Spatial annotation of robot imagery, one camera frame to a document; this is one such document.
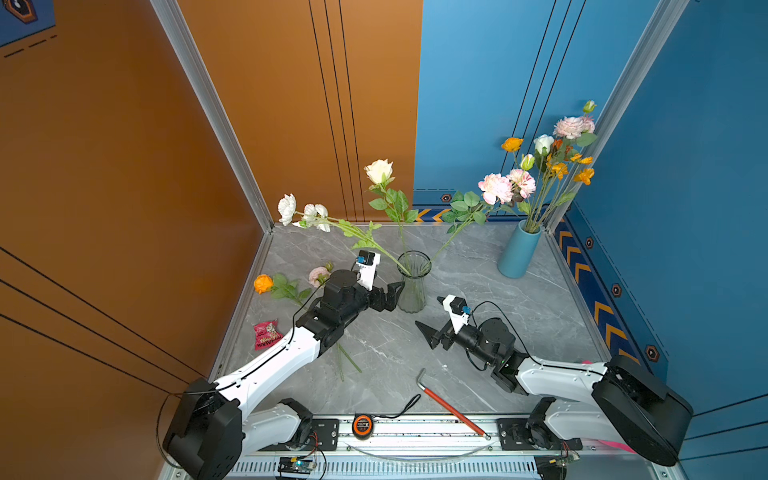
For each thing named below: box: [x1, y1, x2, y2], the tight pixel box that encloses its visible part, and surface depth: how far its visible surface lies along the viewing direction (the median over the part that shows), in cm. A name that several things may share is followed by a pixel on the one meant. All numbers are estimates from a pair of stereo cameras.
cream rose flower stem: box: [364, 159, 419, 271], surface depth 79 cm
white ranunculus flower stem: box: [278, 194, 413, 277], surface depth 71 cm
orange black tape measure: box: [352, 413, 374, 440], surface depth 74 cm
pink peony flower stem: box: [539, 100, 597, 231], surface depth 82 cm
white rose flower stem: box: [533, 134, 555, 232], surface depth 88 cm
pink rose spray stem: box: [424, 169, 537, 273], surface depth 67 cm
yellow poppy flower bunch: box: [527, 154, 595, 233], surface depth 87 cm
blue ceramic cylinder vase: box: [498, 219, 543, 279], surface depth 98 cm
